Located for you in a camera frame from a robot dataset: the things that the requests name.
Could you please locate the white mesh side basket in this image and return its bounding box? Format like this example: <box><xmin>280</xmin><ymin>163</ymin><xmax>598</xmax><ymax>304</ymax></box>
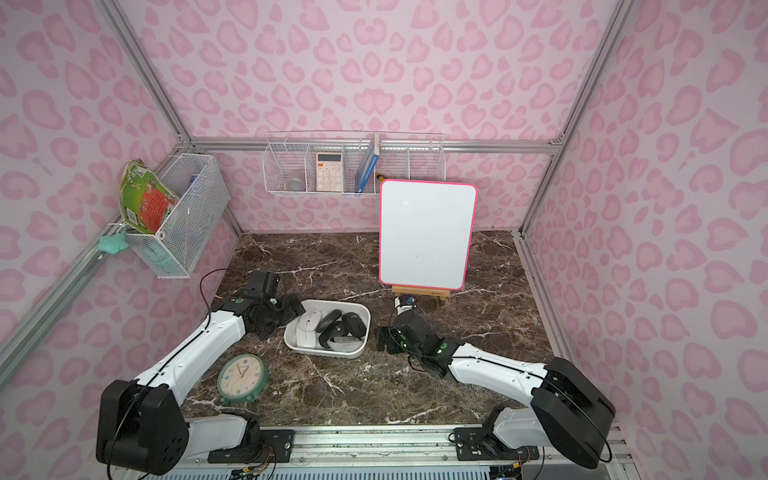
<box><xmin>126</xmin><ymin>153</ymin><xmax>230</xmax><ymax>279</ymax></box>

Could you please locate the white pink calculator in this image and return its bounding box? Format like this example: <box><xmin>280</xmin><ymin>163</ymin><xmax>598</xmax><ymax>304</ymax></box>
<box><xmin>315</xmin><ymin>152</ymin><xmax>344</xmax><ymax>193</ymax></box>

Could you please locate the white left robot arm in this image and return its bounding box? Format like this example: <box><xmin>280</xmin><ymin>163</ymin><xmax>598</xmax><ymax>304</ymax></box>
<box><xmin>95</xmin><ymin>270</ymin><xmax>305</xmax><ymax>478</ymax></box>

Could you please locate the green red snack bag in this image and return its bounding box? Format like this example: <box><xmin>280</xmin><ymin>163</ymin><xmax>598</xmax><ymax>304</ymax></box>
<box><xmin>119</xmin><ymin>160</ymin><xmax>179</xmax><ymax>234</ymax></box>

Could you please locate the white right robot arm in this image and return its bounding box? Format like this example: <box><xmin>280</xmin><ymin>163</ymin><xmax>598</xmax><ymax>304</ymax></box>
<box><xmin>377</xmin><ymin>309</ymin><xmax>616</xmax><ymax>469</ymax></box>

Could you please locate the white storage box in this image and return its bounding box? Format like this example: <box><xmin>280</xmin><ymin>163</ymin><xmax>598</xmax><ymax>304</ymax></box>
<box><xmin>284</xmin><ymin>300</ymin><xmax>371</xmax><ymax>359</ymax></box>

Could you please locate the clear glass cup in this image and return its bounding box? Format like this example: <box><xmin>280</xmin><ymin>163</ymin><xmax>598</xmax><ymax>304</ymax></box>
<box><xmin>284</xmin><ymin>170</ymin><xmax>306</xmax><ymax>192</ymax></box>

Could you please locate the white wire wall shelf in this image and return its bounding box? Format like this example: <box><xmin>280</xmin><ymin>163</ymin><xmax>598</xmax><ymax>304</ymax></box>
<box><xmin>262</xmin><ymin>133</ymin><xmax>447</xmax><ymax>196</ymax></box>

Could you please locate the pink framed whiteboard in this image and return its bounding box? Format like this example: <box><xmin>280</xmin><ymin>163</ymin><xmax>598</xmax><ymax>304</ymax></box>
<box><xmin>379</xmin><ymin>179</ymin><xmax>478</xmax><ymax>291</ymax></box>

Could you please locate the blue book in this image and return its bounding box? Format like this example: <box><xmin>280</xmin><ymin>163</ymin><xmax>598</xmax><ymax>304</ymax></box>
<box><xmin>354</xmin><ymin>133</ymin><xmax>380</xmax><ymax>193</ymax></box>

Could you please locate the green alarm clock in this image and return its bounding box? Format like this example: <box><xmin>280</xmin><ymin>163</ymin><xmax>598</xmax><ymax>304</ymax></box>
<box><xmin>217</xmin><ymin>354</ymin><xmax>269</xmax><ymax>403</ymax></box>

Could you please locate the white computer mouse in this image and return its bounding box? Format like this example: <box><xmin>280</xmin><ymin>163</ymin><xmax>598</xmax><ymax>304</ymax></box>
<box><xmin>295</xmin><ymin>309</ymin><xmax>323</xmax><ymax>349</ymax></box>

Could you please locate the black mouse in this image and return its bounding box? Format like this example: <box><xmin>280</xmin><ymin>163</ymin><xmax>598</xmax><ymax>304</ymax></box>
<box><xmin>315</xmin><ymin>309</ymin><xmax>343</xmax><ymax>334</ymax></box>
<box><xmin>341</xmin><ymin>312</ymin><xmax>367</xmax><ymax>339</ymax></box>
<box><xmin>318</xmin><ymin>320</ymin><xmax>348</xmax><ymax>349</ymax></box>

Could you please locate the wooden easel stand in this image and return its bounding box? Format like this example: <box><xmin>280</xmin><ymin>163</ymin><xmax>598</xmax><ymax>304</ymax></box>
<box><xmin>392</xmin><ymin>285</ymin><xmax>451</xmax><ymax>300</ymax></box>

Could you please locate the aluminium frame rail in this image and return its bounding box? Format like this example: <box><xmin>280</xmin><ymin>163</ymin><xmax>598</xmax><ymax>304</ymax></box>
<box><xmin>190</xmin><ymin>136</ymin><xmax>564</xmax><ymax>156</ymax></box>

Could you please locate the grey white mouse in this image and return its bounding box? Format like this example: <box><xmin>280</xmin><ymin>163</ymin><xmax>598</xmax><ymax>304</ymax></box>
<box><xmin>328</xmin><ymin>336</ymin><xmax>363</xmax><ymax>353</ymax></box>

